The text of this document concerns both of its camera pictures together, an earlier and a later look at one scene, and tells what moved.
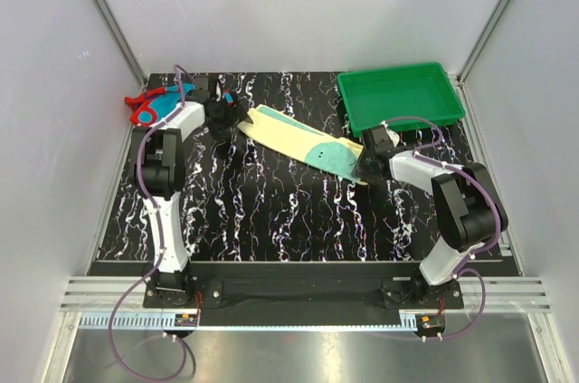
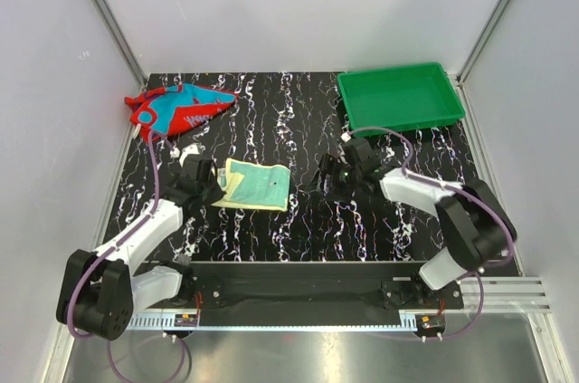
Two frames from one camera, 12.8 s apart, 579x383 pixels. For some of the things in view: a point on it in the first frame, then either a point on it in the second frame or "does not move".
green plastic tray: (382, 94) does not move
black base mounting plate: (243, 286) does not move
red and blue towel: (152, 105) does not move
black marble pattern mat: (242, 200) does not move
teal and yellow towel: (337, 157) -> (253, 185)
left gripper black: (235, 117) -> (217, 192)
